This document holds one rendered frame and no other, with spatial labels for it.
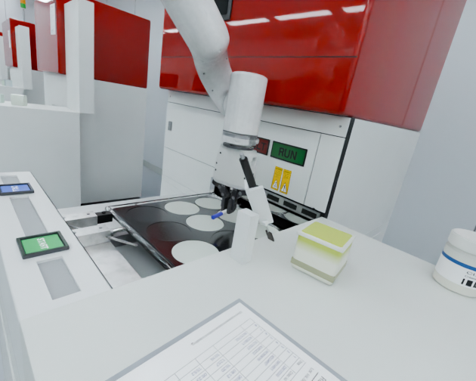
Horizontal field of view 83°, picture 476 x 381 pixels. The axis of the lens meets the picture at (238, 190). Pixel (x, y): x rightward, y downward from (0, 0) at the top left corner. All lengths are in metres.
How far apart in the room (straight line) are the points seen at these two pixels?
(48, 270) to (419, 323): 0.50
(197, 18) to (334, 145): 0.41
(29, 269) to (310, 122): 0.65
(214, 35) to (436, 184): 1.83
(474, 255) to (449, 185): 1.59
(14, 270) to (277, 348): 0.34
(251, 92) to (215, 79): 0.12
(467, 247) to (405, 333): 0.20
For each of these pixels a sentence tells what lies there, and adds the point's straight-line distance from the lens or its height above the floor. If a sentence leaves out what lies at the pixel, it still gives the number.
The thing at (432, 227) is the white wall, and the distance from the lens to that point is 2.21.
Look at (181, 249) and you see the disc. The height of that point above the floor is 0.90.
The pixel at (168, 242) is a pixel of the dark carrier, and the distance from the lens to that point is 0.62.
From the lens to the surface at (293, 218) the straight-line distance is 0.78.
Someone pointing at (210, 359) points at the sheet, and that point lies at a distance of 0.31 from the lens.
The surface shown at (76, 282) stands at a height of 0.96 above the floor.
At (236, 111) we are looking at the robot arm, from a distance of 0.62.
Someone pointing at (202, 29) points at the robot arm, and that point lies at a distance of 0.60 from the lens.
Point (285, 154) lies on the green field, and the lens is 0.79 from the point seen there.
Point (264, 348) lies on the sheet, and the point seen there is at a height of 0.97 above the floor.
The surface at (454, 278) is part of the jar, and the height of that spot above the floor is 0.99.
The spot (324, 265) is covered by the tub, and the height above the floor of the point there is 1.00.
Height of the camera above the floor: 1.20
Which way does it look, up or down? 17 degrees down
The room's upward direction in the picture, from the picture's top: 10 degrees clockwise
